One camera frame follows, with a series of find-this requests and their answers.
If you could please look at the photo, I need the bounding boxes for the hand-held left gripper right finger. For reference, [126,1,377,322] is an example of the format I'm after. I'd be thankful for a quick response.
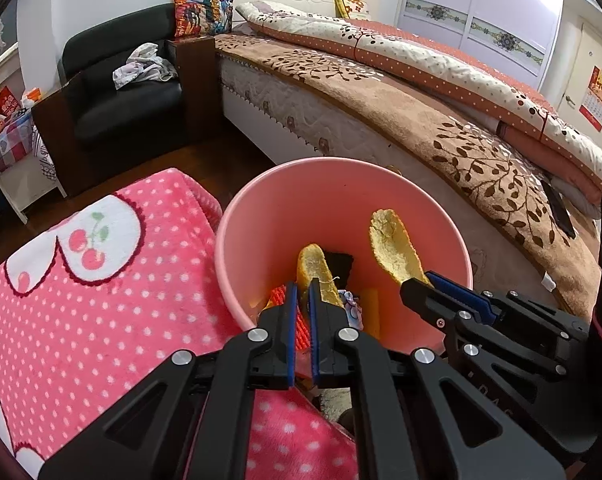
[308,277,566,480]

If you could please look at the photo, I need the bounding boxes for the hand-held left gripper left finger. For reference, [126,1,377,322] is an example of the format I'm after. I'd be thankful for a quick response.
[37,282,299,480]

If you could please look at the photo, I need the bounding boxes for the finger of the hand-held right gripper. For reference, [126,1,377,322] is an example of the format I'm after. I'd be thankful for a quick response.
[426,270,502,323]
[400,279,462,334]

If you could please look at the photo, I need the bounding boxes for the red foam net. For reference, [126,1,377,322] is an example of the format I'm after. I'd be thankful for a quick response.
[268,285,312,356]

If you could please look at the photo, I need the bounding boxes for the printed paper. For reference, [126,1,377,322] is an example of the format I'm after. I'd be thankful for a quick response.
[338,290,364,331]

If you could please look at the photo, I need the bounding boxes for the orange peel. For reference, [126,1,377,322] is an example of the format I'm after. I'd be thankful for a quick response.
[297,244,346,311]
[369,208,432,288]

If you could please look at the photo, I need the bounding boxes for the pink plastic bucket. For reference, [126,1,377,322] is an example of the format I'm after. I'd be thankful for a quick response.
[215,157,474,356]

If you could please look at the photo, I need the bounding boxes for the black phone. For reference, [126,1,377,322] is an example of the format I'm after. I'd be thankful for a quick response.
[540,179,578,240]

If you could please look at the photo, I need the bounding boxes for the brown leaf pattern blanket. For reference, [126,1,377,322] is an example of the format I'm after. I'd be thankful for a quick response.
[213,32,602,318]

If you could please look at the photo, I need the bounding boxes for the pink polka dot blanket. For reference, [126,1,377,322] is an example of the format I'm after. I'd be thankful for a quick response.
[0,167,359,480]

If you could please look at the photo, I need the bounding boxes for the white orange floral quilt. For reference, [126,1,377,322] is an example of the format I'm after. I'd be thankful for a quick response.
[235,0,602,193]

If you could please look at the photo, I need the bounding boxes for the white door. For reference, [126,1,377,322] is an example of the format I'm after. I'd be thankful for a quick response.
[538,0,602,166]

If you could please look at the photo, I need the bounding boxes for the black leather armchair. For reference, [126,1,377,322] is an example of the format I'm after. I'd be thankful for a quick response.
[31,2,217,198]

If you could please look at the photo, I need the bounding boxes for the white wardrobe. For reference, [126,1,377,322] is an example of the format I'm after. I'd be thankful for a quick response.
[396,0,564,92]

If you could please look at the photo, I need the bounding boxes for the white side table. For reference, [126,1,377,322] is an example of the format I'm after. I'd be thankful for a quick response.
[0,155,67,261]

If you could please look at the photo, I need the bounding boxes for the patterned white cloth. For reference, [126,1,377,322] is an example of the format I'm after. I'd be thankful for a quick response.
[31,127,59,181]

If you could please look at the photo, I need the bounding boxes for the yellow floral pillow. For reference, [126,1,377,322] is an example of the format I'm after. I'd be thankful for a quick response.
[333,0,372,20]

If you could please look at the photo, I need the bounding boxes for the grey white clothes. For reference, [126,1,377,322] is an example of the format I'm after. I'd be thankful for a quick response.
[112,42,179,91]

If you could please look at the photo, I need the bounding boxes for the colourful patterned cushion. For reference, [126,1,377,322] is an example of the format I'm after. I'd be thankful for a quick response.
[171,0,235,38]

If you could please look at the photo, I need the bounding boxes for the red paper bag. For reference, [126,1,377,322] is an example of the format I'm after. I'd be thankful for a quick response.
[0,87,24,116]

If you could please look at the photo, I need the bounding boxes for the red wall calendar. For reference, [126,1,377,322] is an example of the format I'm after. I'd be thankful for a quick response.
[579,66,602,132]

